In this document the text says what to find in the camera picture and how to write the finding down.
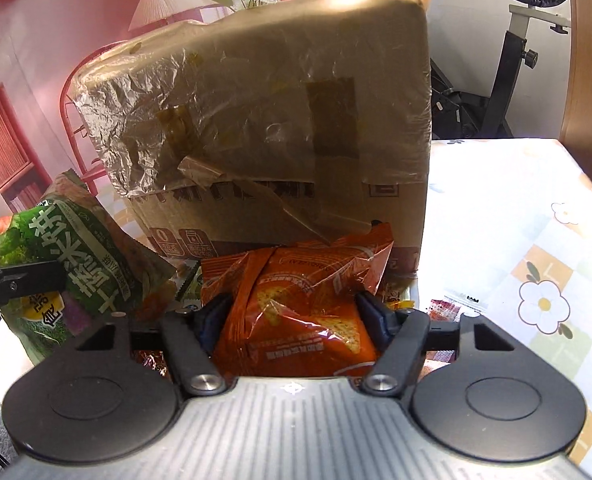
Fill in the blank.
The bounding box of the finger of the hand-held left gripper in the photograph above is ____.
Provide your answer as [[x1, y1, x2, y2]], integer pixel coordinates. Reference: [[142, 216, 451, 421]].
[[0, 259, 69, 325]]

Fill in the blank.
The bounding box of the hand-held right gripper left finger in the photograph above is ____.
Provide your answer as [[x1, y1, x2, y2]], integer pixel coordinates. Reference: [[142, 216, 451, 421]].
[[74, 292, 235, 395]]

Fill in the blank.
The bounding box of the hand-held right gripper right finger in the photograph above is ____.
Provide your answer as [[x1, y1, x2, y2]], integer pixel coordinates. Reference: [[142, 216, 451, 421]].
[[355, 291, 518, 394]]

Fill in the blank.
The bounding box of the green snack packet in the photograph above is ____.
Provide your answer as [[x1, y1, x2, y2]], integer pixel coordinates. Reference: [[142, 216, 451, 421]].
[[0, 169, 177, 365]]

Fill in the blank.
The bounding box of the orange cracker snack packet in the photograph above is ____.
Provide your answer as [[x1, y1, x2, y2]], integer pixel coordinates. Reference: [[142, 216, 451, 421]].
[[200, 221, 395, 378]]

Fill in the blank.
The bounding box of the brown cardboard box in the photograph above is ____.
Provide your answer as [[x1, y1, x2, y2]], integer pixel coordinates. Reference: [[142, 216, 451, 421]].
[[67, 0, 435, 282]]

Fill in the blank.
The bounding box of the green white small packet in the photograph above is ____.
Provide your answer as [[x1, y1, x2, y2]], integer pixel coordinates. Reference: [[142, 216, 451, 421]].
[[175, 259, 205, 312]]

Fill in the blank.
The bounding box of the red patterned small packet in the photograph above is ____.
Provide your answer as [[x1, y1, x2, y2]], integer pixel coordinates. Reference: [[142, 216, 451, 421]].
[[427, 290, 483, 322]]

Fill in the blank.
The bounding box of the flower checked tablecloth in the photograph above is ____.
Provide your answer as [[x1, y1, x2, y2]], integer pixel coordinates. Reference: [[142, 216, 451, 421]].
[[406, 137, 592, 467]]

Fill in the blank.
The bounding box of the translucent dotted plastic bag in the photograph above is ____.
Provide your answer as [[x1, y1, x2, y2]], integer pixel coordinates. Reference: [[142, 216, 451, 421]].
[[67, 0, 435, 241]]

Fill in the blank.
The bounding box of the black exercise bike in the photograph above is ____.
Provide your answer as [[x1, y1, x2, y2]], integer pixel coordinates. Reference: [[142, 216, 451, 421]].
[[333, 0, 577, 141]]

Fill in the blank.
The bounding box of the pink printed wall backdrop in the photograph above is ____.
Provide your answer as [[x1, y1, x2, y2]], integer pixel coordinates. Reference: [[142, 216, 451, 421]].
[[0, 0, 307, 221]]

